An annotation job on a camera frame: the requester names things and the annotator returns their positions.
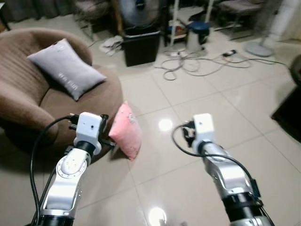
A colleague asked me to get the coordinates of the pink pillow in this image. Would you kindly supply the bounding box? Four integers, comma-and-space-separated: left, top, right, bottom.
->
109, 101, 143, 161

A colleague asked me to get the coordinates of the round brown sofa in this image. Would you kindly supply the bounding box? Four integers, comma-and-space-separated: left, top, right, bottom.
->
0, 27, 124, 163

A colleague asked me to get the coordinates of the grey pillow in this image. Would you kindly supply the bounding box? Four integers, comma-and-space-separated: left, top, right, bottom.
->
27, 39, 107, 101

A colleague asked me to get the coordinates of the white crumpled cloth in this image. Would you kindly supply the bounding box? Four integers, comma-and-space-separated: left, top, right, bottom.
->
100, 35, 124, 56

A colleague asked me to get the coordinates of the black bin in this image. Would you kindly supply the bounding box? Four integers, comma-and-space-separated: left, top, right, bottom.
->
123, 26, 161, 67

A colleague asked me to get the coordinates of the dark low furniture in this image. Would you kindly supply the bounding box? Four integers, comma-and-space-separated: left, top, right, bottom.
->
271, 54, 301, 142

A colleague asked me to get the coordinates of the steel bucket with blue lid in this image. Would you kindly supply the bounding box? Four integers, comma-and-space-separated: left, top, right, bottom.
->
187, 21, 210, 53

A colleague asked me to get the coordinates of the standing fan with round base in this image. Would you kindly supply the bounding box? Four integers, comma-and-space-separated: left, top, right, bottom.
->
245, 0, 284, 58

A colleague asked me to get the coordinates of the white metal rack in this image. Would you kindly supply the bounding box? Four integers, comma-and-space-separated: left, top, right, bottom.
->
169, 0, 215, 47

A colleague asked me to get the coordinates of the round grey fan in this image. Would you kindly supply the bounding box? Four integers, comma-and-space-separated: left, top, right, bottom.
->
119, 0, 161, 29

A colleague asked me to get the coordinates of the grey chair with metal legs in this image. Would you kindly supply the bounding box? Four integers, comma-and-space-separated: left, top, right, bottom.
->
73, 0, 111, 40
214, 0, 257, 40

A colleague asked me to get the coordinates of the grey curtain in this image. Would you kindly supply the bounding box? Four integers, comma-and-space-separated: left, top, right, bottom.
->
0, 0, 76, 22

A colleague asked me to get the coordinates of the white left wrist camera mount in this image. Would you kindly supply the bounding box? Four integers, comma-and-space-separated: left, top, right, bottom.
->
74, 112, 105, 156

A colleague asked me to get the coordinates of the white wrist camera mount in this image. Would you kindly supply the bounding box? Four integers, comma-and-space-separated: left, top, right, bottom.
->
193, 113, 216, 147
74, 112, 105, 156

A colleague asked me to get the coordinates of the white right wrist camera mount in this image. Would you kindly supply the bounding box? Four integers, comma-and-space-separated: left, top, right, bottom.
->
193, 113, 216, 147

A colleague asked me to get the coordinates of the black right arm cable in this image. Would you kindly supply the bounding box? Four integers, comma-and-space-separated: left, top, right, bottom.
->
172, 121, 260, 191

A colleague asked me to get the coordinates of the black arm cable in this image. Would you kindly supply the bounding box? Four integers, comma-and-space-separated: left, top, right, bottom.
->
172, 121, 260, 191
29, 115, 78, 225

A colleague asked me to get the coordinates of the tangled floor cable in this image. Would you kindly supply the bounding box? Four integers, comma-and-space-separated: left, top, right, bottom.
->
154, 49, 287, 78

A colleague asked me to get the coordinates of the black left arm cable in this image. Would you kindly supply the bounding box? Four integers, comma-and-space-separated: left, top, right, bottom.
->
29, 115, 78, 225

